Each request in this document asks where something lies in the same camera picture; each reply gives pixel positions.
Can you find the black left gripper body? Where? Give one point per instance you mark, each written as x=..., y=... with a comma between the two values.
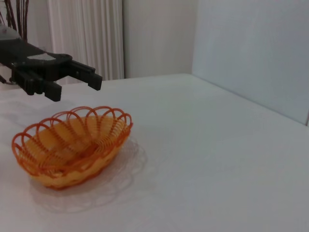
x=29, y=52

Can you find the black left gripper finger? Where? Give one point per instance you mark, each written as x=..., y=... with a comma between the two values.
x=54, y=93
x=89, y=77

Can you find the orange woven plastic basket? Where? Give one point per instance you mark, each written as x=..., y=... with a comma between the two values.
x=72, y=147

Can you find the brown dried twigs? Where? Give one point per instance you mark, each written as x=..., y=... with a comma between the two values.
x=20, y=17

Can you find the white backdrop panel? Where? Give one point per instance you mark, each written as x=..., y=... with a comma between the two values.
x=248, y=48

